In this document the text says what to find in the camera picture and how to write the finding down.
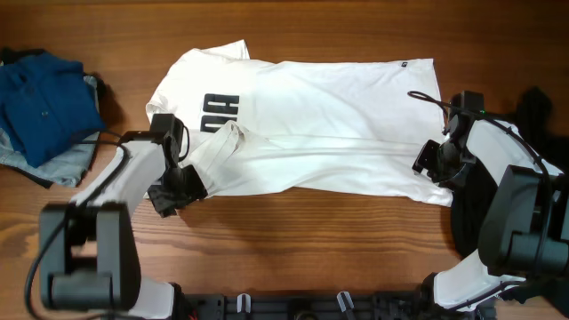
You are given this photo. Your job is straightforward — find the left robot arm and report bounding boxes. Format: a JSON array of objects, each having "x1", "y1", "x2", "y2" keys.
[{"x1": 24, "y1": 129, "x2": 207, "y2": 319}]

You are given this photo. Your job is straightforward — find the white printed t-shirt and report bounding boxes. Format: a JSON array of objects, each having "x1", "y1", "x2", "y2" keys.
[{"x1": 146, "y1": 40, "x2": 453, "y2": 206}]

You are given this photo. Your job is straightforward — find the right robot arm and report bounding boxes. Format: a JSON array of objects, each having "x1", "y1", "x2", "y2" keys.
[{"x1": 413, "y1": 116, "x2": 568, "y2": 316}]

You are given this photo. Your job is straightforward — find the blue button shirt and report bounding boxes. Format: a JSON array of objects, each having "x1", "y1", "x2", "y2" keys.
[{"x1": 1, "y1": 52, "x2": 105, "y2": 167}]

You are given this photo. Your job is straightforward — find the black garment right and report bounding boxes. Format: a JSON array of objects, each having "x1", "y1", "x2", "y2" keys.
[{"x1": 451, "y1": 87, "x2": 568, "y2": 258}]

